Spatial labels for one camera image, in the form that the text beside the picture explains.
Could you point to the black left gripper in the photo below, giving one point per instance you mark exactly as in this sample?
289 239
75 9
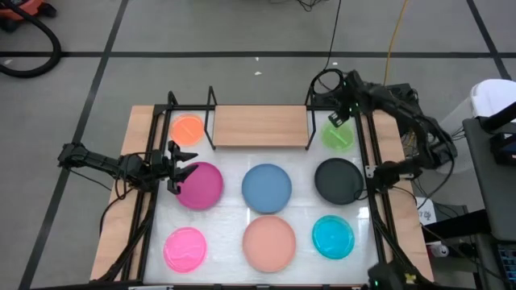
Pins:
161 165

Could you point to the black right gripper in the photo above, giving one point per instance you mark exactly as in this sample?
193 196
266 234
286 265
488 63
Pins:
352 94

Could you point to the green translucent cup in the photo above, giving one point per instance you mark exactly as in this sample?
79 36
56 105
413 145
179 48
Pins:
338 137

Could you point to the large magenta plate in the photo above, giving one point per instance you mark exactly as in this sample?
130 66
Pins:
201 187

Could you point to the orange translucent cup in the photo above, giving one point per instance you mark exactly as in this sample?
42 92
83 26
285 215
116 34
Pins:
186 129

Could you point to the large dark grey plate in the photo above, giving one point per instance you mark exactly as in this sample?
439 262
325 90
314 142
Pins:
338 181

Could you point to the large blue plate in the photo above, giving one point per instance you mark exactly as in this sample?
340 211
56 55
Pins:
266 188

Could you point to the small pink translucent plate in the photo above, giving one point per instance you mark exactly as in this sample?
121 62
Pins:
184 249

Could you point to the large salmon plate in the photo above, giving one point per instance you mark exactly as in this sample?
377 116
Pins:
269 243

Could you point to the small cyan translucent plate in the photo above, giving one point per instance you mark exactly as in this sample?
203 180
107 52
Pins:
333 237

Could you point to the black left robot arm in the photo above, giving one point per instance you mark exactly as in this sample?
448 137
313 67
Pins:
96 161

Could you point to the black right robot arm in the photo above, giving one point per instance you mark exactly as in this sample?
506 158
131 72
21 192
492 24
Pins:
403 108

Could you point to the white paper label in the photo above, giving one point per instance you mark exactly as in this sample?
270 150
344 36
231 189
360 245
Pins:
426 211

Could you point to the white round container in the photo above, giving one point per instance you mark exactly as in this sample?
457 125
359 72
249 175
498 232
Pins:
493 94

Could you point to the white can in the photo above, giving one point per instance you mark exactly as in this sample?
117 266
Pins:
440 250

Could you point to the grey desk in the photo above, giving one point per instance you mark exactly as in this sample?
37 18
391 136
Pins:
496 193

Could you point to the computer keyboard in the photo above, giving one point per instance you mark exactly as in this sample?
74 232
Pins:
508 266

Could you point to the orange vacuum cleaner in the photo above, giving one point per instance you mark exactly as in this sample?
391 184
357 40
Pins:
20 8

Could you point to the black metal rig frame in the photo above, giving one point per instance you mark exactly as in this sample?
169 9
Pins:
159 108

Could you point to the wooden shelf with black frame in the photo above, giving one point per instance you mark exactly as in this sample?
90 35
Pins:
260 125

